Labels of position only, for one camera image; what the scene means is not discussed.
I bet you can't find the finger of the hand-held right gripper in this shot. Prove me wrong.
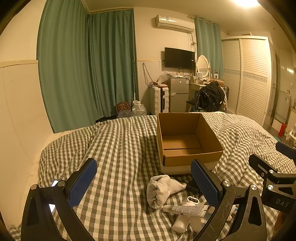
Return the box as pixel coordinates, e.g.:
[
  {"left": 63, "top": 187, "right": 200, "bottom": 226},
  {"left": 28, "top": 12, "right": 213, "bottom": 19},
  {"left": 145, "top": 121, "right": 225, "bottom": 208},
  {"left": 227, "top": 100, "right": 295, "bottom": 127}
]
[
  {"left": 276, "top": 141, "right": 296, "bottom": 161},
  {"left": 248, "top": 153, "right": 281, "bottom": 184}
]

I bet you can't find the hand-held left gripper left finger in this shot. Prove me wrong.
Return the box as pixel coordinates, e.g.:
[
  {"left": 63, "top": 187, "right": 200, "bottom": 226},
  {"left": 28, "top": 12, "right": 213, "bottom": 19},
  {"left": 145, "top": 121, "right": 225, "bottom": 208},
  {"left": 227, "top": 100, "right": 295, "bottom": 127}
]
[{"left": 20, "top": 158, "right": 97, "bottom": 241}]

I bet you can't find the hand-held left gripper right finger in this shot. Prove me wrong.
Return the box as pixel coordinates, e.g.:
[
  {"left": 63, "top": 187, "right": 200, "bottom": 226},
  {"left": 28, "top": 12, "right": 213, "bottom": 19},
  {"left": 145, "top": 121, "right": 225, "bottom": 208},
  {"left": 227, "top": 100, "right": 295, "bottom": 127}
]
[{"left": 190, "top": 159, "right": 271, "bottom": 241}]

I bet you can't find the black charger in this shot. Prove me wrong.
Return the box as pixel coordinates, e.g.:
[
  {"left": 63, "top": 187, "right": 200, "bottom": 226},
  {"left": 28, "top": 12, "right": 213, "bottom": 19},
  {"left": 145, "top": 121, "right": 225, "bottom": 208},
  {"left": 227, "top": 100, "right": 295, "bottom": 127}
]
[{"left": 186, "top": 178, "right": 202, "bottom": 193}]

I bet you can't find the white tube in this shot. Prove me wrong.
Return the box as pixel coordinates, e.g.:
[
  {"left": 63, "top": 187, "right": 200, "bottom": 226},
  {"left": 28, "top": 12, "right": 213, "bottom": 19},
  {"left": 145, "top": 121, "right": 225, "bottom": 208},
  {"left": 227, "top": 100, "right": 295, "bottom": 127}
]
[{"left": 163, "top": 204, "right": 215, "bottom": 217}]

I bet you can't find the white sock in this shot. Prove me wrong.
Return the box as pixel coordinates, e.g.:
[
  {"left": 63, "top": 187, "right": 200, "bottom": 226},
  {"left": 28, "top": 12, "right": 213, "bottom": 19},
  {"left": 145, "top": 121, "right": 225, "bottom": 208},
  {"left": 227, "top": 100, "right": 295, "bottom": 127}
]
[{"left": 146, "top": 175, "right": 188, "bottom": 209}]

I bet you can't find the white bottle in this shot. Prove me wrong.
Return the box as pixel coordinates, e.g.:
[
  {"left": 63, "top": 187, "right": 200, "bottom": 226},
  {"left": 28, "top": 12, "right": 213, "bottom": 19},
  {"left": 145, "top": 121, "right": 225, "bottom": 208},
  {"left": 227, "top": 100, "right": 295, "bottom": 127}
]
[{"left": 172, "top": 200, "right": 208, "bottom": 233}]

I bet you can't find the brown cardboard box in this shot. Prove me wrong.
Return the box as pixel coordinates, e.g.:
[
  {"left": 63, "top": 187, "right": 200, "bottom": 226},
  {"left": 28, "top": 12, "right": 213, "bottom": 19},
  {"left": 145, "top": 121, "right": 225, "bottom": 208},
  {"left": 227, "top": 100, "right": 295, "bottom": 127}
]
[{"left": 157, "top": 113, "right": 224, "bottom": 168}]

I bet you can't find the red fire extinguisher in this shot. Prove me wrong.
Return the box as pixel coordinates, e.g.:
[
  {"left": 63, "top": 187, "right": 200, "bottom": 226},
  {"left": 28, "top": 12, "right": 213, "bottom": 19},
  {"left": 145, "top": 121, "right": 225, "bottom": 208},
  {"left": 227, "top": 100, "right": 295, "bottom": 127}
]
[{"left": 278, "top": 122, "right": 288, "bottom": 137}]

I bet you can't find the metal rack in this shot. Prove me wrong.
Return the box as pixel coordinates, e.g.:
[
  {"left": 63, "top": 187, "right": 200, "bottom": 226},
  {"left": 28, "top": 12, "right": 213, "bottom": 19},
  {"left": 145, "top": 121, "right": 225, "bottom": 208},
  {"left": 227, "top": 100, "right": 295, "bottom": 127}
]
[{"left": 275, "top": 88, "right": 296, "bottom": 124}]

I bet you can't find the grey checked blanket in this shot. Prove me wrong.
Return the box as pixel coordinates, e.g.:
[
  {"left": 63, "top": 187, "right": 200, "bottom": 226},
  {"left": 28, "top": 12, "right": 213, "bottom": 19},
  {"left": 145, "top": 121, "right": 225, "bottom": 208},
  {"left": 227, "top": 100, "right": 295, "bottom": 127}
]
[{"left": 9, "top": 111, "right": 294, "bottom": 241}]

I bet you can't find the bluish plastic bag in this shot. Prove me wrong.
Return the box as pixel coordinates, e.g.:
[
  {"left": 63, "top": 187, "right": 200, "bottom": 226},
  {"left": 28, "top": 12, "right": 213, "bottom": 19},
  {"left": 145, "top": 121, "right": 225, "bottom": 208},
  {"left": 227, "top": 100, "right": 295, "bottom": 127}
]
[{"left": 117, "top": 110, "right": 135, "bottom": 119}]

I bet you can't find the white louvred wardrobe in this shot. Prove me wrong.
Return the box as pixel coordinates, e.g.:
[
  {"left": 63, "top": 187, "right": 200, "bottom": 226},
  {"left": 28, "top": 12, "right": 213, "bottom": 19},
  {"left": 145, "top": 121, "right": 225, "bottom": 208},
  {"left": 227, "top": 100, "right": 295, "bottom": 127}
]
[{"left": 221, "top": 36, "right": 276, "bottom": 127}]

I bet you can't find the brown patterned bag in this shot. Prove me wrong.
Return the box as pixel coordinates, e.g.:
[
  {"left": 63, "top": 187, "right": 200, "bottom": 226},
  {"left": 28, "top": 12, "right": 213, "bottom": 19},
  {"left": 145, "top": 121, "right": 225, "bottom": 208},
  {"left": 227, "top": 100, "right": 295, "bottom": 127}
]
[{"left": 115, "top": 101, "right": 131, "bottom": 113}]

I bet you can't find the silver small fridge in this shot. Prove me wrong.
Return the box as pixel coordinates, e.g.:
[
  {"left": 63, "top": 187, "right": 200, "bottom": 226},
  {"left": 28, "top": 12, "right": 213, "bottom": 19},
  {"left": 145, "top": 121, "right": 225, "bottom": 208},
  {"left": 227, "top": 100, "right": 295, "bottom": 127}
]
[{"left": 169, "top": 77, "right": 190, "bottom": 114}]

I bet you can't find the clear water jug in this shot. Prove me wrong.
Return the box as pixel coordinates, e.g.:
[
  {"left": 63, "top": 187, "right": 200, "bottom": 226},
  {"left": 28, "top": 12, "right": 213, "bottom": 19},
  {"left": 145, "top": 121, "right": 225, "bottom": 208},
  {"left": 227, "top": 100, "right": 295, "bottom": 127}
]
[{"left": 132, "top": 101, "right": 147, "bottom": 116}]

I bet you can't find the white suitcase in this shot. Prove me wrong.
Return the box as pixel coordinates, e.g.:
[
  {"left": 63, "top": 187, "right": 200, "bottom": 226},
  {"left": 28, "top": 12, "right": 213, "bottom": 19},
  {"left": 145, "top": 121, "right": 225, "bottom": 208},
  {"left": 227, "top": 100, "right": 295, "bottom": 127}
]
[{"left": 149, "top": 86, "right": 170, "bottom": 115}]

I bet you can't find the clear plastic bag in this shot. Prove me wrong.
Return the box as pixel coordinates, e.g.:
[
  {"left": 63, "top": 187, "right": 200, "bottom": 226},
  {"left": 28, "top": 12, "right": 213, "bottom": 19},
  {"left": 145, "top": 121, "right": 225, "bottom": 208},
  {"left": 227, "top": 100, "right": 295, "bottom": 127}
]
[{"left": 158, "top": 71, "right": 172, "bottom": 84}]

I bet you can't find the green curtain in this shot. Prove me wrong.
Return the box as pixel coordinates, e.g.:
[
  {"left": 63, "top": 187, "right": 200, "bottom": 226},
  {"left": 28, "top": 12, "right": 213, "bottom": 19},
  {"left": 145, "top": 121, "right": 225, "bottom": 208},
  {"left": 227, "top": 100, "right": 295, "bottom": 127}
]
[
  {"left": 36, "top": 0, "right": 102, "bottom": 134},
  {"left": 87, "top": 8, "right": 139, "bottom": 121}
]

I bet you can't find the white oval mirror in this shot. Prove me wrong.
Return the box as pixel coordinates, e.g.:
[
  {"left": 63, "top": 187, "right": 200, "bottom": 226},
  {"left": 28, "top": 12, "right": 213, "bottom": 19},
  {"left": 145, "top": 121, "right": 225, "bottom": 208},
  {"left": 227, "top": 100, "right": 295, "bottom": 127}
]
[{"left": 196, "top": 55, "right": 211, "bottom": 78}]

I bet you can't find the light teal curtain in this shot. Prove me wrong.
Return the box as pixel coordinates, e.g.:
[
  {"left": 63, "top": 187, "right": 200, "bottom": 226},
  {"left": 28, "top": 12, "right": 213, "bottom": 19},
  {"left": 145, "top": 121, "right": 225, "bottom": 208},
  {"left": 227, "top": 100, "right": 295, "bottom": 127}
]
[{"left": 194, "top": 16, "right": 224, "bottom": 80}]

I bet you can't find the white air conditioner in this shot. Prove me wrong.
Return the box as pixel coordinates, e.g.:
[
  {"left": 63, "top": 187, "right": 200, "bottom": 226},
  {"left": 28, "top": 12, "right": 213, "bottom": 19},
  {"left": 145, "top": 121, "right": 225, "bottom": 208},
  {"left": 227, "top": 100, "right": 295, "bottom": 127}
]
[{"left": 154, "top": 14, "right": 195, "bottom": 33}]

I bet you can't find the dark door frame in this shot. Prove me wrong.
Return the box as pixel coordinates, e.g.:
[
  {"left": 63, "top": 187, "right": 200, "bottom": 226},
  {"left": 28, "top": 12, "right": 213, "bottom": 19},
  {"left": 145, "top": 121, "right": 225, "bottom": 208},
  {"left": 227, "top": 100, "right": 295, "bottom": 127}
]
[{"left": 274, "top": 54, "right": 282, "bottom": 130}]

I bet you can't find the orange wall cable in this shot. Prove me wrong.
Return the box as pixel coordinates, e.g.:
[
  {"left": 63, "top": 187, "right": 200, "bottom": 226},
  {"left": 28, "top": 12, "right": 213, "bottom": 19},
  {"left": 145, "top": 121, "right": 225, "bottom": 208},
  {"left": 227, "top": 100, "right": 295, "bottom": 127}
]
[{"left": 142, "top": 63, "right": 151, "bottom": 85}]

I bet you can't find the black wall television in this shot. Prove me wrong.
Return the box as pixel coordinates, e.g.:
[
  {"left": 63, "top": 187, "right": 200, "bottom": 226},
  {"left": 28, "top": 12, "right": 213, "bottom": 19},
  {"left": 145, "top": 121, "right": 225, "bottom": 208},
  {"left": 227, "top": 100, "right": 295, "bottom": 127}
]
[{"left": 164, "top": 47, "right": 196, "bottom": 70}]

